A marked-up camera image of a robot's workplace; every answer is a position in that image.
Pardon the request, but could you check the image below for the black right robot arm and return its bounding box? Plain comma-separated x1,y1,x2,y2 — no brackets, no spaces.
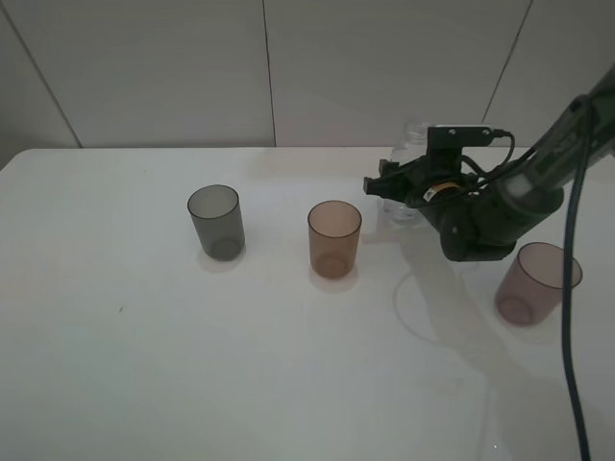
363,70,614,262

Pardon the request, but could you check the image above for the clear plastic water bottle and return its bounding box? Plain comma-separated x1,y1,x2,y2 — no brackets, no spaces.
382,122,430,222

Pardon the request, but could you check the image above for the orange translucent plastic cup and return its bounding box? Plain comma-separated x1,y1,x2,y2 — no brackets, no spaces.
307,200,362,279

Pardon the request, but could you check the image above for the black camera cable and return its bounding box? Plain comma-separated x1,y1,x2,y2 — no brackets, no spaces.
460,95,597,461

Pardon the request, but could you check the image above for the grey translucent plastic cup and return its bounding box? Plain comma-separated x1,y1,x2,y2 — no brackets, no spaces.
187,184,245,261

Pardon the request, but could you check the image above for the pink translucent plastic cup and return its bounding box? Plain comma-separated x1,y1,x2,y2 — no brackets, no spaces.
495,242,571,326

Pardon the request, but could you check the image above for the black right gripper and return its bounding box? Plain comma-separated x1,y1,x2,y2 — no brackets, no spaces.
363,148,515,262

